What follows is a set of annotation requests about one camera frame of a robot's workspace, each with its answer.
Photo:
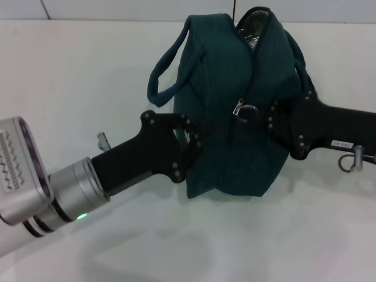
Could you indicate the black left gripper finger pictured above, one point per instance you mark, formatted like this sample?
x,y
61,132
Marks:
x,y
182,122
189,155

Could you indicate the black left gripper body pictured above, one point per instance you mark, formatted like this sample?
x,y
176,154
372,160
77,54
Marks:
x,y
141,158

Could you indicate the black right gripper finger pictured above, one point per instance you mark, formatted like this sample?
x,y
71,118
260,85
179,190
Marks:
x,y
279,129
282,107

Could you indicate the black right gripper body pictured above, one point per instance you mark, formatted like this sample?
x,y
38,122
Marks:
x,y
329,123

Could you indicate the teal fabric zipper bag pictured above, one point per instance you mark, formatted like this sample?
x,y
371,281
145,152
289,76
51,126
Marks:
x,y
223,88

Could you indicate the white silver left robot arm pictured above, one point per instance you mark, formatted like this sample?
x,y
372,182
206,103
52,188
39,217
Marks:
x,y
73,188

